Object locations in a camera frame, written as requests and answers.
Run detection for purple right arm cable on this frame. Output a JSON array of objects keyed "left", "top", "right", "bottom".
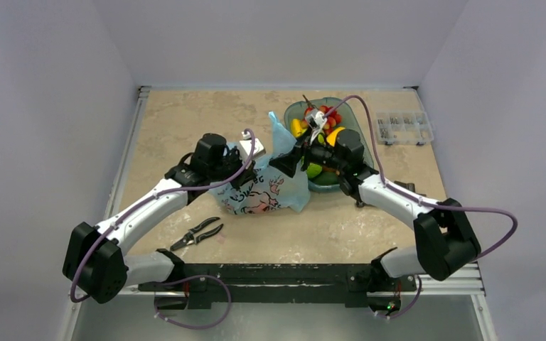
[{"left": 322, "top": 94, "right": 519, "bottom": 321}]

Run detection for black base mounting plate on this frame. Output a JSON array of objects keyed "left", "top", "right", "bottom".
[{"left": 138, "top": 264, "right": 417, "bottom": 310}]

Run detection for light green bumpy fake fruit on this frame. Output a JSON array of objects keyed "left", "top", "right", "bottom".
[{"left": 305, "top": 163, "right": 323, "bottom": 179}]

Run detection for light blue plastic bag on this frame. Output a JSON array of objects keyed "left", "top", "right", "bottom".
[{"left": 208, "top": 112, "right": 311, "bottom": 215}]

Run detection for dark green fake avocado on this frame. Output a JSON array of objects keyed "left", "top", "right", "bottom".
[{"left": 311, "top": 171, "right": 338, "bottom": 186}]

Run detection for teal plastic fruit basket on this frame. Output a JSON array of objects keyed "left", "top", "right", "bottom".
[{"left": 284, "top": 97, "right": 375, "bottom": 193}]

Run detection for clear plastic screw box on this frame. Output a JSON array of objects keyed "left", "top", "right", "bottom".
[{"left": 374, "top": 110, "right": 435, "bottom": 146}]

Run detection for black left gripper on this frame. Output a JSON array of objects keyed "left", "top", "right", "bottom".
[{"left": 208, "top": 146, "right": 257, "bottom": 191}]

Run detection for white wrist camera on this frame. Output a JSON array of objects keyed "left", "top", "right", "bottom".
[
  {"left": 305, "top": 109, "right": 327, "bottom": 137},
  {"left": 237, "top": 132, "right": 266, "bottom": 161}
]

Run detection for yellow fake banana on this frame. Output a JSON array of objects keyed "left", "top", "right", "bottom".
[{"left": 290, "top": 119, "right": 309, "bottom": 139}]

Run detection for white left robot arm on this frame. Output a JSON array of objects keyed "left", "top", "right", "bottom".
[{"left": 63, "top": 129, "right": 257, "bottom": 303}]

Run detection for yellow fake mango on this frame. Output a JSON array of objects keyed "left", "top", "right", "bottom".
[{"left": 326, "top": 126, "right": 346, "bottom": 147}]

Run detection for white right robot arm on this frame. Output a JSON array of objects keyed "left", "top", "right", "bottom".
[{"left": 269, "top": 129, "right": 481, "bottom": 289}]

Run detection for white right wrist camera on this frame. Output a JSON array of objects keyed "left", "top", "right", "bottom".
[{"left": 305, "top": 109, "right": 327, "bottom": 137}]

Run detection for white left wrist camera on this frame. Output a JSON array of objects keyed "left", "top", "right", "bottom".
[{"left": 237, "top": 132, "right": 266, "bottom": 161}]

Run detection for red fake cherry bunch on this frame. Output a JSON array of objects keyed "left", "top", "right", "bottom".
[{"left": 299, "top": 96, "right": 341, "bottom": 136}]

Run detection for black handled pliers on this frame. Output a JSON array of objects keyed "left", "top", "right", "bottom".
[{"left": 169, "top": 217, "right": 224, "bottom": 251}]

